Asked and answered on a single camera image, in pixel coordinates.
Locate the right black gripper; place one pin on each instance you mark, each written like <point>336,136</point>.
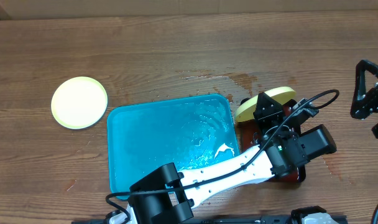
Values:
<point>374,101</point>

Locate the dark red rectangular tray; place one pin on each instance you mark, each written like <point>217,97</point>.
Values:
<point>250,136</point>

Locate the blue plastic tray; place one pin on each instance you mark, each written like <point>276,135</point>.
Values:
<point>192,133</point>

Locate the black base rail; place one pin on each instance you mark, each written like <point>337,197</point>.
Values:
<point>274,219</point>

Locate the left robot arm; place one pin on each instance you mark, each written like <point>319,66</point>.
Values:
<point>167,195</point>

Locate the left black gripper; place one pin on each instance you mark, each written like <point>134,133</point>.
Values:
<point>276,113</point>

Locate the yellow plate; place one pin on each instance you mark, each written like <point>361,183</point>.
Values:
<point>281,94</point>
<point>79,103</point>

